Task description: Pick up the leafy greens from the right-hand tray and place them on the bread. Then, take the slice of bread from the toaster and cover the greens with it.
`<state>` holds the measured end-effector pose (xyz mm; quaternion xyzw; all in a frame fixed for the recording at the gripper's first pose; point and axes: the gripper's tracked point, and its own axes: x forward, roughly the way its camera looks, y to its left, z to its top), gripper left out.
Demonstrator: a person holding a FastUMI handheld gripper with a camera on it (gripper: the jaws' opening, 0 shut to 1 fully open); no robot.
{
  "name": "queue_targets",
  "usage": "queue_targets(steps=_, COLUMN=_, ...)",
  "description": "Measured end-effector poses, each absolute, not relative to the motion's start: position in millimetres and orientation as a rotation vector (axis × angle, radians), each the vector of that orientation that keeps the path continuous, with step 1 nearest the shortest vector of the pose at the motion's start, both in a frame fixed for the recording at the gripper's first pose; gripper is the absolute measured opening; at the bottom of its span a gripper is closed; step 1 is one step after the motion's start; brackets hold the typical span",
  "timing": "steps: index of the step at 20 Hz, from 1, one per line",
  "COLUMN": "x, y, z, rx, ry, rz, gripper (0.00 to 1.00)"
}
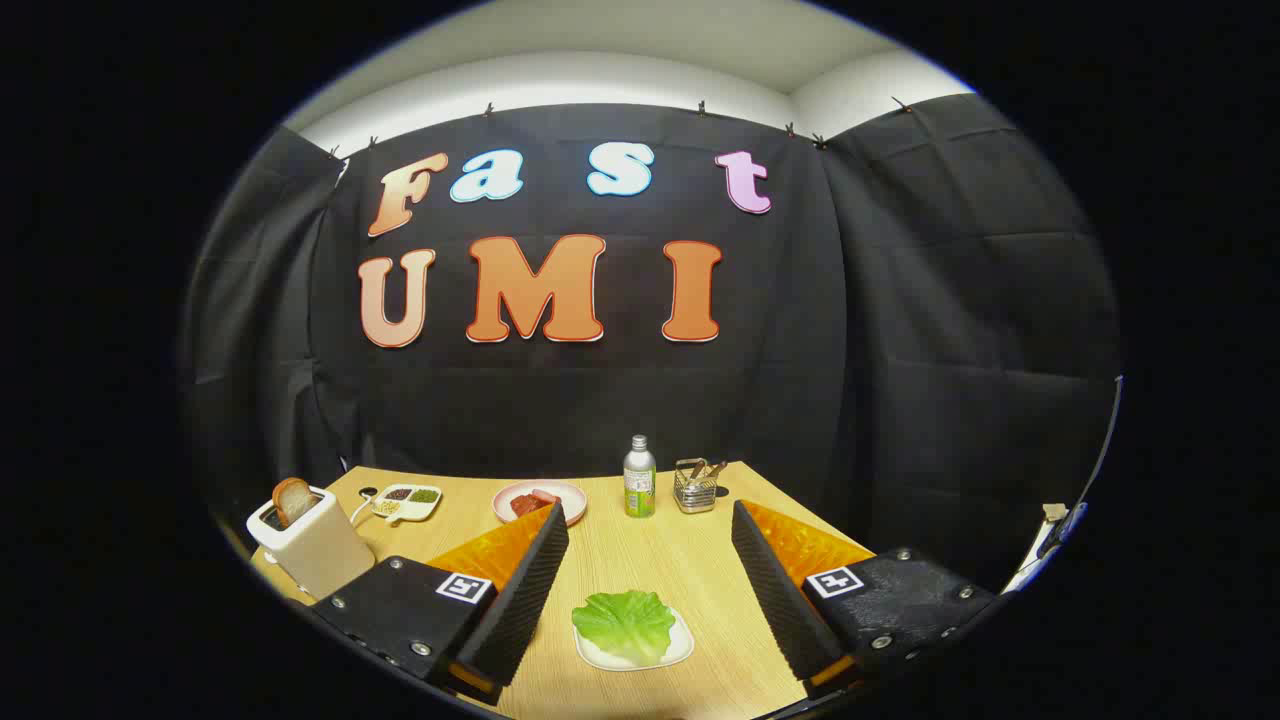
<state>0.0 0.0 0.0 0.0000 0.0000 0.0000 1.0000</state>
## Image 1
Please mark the green label metal bottle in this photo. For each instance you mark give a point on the green label metal bottle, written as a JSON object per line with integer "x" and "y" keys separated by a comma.
{"x": 640, "y": 480}

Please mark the green lettuce leaf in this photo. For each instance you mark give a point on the green lettuce leaf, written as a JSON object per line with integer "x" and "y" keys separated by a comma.
{"x": 625, "y": 622}

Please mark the toasted bread slice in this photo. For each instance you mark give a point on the toasted bread slice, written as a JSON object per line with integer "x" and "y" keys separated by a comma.
{"x": 293, "y": 500}

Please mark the white square plate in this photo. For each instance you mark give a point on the white square plate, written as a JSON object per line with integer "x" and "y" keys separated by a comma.
{"x": 682, "y": 645}

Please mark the cream white toaster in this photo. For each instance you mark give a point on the cream white toaster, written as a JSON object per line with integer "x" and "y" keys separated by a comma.
{"x": 320, "y": 550}

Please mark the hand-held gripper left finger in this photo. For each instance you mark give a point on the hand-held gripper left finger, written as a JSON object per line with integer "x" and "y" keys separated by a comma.
{"x": 530, "y": 590}

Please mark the brown meat slices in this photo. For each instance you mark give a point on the brown meat slices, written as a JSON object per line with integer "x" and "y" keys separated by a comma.
{"x": 524, "y": 503}

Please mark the pink plate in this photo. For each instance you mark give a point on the pink plate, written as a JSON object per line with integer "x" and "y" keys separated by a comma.
{"x": 572, "y": 492}

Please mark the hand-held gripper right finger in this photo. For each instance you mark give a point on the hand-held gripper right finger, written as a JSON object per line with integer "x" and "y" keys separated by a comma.
{"x": 775, "y": 590}

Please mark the white divided tray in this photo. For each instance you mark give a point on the white divided tray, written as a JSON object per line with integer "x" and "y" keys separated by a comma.
{"x": 415, "y": 508}

